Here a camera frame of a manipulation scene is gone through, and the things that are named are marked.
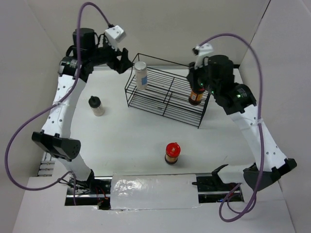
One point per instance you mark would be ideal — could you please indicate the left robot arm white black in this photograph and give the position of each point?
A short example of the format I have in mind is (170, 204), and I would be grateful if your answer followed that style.
(74, 70)

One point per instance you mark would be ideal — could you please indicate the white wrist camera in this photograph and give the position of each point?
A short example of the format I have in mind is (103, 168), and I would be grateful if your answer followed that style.
(201, 53)
(115, 35)

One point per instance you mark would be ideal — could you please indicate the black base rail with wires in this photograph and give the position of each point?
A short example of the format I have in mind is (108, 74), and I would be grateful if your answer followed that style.
(149, 192)

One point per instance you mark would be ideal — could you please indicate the clear jar black lid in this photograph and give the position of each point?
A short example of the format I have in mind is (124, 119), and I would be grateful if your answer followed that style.
(96, 106)

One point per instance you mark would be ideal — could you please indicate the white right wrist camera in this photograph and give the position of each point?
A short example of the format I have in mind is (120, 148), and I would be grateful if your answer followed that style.
(201, 53)

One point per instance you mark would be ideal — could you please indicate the black wire rack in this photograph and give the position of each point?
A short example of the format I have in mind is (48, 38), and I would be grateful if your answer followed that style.
(167, 93)

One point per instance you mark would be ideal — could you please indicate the red lid sauce jar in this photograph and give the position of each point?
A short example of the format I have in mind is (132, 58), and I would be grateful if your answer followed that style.
(172, 152)
(195, 97)

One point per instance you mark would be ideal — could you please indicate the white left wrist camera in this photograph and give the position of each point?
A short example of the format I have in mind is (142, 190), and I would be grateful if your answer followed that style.
(115, 35)

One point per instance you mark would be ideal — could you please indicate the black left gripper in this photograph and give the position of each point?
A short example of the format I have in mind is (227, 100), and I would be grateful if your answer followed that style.
(120, 66)

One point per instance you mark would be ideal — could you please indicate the clear jar white beads silver lid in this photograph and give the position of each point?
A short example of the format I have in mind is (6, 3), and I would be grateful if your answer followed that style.
(141, 75)

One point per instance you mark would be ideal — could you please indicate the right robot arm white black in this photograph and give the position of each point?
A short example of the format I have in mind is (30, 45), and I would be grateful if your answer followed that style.
(271, 163)

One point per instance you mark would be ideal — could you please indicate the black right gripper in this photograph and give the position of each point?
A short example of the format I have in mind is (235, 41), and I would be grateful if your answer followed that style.
(190, 76)

